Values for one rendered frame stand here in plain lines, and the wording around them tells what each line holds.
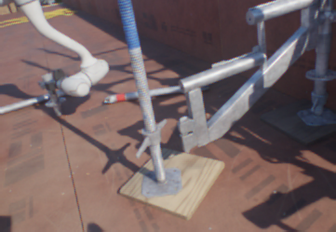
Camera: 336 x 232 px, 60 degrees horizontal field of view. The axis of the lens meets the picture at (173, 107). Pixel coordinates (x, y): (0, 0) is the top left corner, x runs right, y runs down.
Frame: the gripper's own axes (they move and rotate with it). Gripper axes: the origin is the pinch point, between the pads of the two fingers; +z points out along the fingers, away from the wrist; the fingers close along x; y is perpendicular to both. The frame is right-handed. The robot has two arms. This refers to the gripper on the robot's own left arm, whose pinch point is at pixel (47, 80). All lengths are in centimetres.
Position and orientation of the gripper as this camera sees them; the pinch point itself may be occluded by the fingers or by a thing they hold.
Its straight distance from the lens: 195.4
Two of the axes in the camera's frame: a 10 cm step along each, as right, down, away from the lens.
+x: 6.2, -4.2, 6.6
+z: -7.7, -1.7, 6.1
